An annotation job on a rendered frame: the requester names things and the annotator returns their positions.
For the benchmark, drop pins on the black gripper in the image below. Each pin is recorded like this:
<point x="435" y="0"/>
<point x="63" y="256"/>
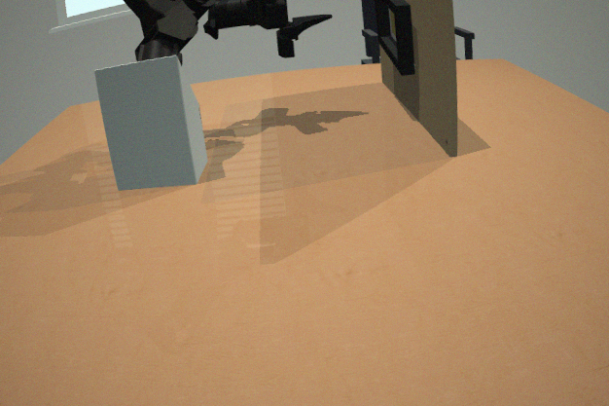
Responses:
<point x="285" y="35"/>

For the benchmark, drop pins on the brown flat board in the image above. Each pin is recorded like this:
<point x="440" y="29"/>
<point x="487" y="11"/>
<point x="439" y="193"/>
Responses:
<point x="430" y="94"/>

